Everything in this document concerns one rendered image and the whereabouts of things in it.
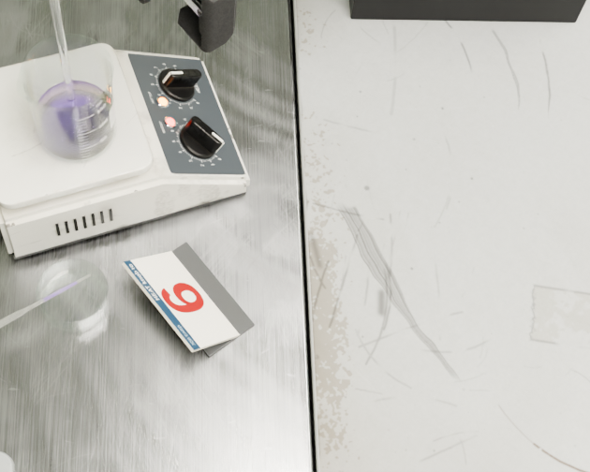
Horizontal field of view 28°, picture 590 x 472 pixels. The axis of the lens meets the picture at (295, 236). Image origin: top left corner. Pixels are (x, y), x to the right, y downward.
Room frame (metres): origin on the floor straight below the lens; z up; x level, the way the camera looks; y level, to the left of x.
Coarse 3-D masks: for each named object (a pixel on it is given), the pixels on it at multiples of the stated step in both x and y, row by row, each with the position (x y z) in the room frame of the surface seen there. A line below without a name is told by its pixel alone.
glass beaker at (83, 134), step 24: (48, 48) 0.46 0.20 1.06; (72, 48) 0.47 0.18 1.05; (96, 48) 0.47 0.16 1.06; (24, 72) 0.43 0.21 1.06; (48, 72) 0.46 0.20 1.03; (72, 72) 0.47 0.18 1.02; (96, 72) 0.47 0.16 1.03; (24, 96) 0.41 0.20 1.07; (48, 120) 0.41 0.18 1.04; (72, 120) 0.41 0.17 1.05; (96, 120) 0.42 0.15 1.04; (48, 144) 0.41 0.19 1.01; (72, 144) 0.41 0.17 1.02; (96, 144) 0.42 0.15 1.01
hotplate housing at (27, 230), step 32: (128, 64) 0.52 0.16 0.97; (160, 160) 0.44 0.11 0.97; (96, 192) 0.40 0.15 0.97; (128, 192) 0.41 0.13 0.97; (160, 192) 0.42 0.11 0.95; (192, 192) 0.43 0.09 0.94; (224, 192) 0.45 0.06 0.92; (0, 224) 0.36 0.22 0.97; (32, 224) 0.37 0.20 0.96; (64, 224) 0.38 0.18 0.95; (96, 224) 0.39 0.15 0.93; (128, 224) 0.41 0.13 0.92
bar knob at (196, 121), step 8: (192, 120) 0.48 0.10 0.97; (200, 120) 0.48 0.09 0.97; (184, 128) 0.48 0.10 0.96; (192, 128) 0.48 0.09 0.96; (200, 128) 0.48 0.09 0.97; (208, 128) 0.48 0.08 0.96; (184, 136) 0.47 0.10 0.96; (192, 136) 0.47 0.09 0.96; (200, 136) 0.47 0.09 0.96; (208, 136) 0.47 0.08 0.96; (216, 136) 0.47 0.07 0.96; (184, 144) 0.46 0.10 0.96; (192, 144) 0.47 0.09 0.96; (200, 144) 0.47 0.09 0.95; (208, 144) 0.47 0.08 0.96; (216, 144) 0.47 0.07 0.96; (192, 152) 0.46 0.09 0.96; (200, 152) 0.46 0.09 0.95; (208, 152) 0.47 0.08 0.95
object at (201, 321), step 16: (144, 272) 0.36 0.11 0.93; (160, 272) 0.37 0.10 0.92; (176, 272) 0.37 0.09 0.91; (160, 288) 0.35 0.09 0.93; (176, 288) 0.36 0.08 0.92; (192, 288) 0.36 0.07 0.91; (176, 304) 0.34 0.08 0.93; (192, 304) 0.35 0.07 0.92; (208, 304) 0.35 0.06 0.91; (192, 320) 0.33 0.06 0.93; (208, 320) 0.34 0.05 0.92; (192, 336) 0.31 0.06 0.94; (208, 336) 0.32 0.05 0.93
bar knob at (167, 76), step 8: (168, 72) 0.52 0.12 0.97; (176, 72) 0.52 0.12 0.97; (184, 72) 0.53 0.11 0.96; (192, 72) 0.53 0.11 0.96; (200, 72) 0.53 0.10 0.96; (160, 80) 0.52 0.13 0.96; (168, 80) 0.51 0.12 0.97; (176, 80) 0.52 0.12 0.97; (184, 80) 0.52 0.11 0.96; (192, 80) 0.52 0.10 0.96; (168, 88) 0.51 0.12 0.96; (176, 88) 0.52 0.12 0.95; (184, 88) 0.52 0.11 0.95; (192, 88) 0.52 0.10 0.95; (176, 96) 0.51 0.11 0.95; (184, 96) 0.51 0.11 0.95; (192, 96) 0.52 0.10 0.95
